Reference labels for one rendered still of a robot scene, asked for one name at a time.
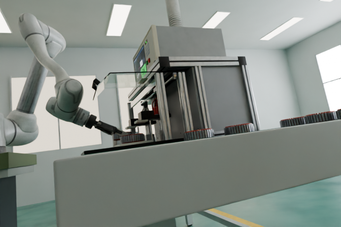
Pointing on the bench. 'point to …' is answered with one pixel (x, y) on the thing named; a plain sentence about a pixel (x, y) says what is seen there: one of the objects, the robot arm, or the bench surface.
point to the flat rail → (143, 93)
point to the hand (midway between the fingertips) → (122, 135)
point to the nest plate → (134, 143)
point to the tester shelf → (215, 61)
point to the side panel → (225, 97)
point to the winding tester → (181, 43)
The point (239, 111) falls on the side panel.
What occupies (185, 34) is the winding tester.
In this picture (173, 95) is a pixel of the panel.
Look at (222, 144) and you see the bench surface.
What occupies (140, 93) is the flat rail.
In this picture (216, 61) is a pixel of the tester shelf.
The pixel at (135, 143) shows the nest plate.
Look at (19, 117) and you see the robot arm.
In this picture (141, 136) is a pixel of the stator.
